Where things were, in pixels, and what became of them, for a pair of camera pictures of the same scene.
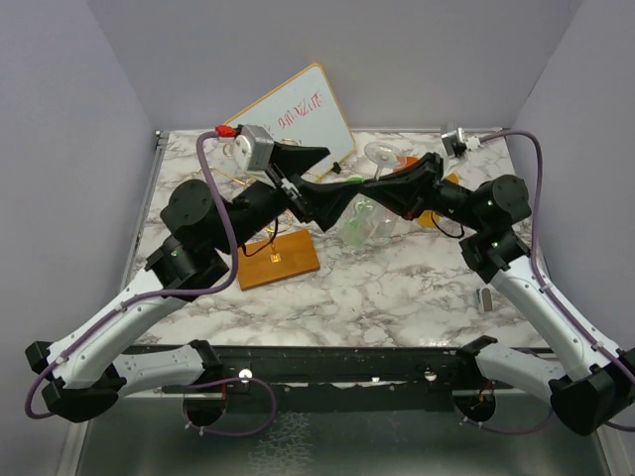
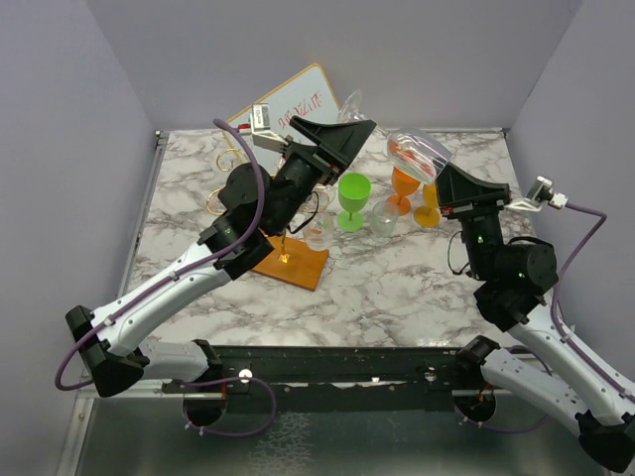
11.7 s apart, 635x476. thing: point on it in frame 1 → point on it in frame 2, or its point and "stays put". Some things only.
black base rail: [353, 378] stays put
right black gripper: [410, 189] → [462, 195]
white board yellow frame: [304, 112] stays put
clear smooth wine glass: [362, 224] → [420, 155]
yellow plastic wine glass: [432, 218] stays put
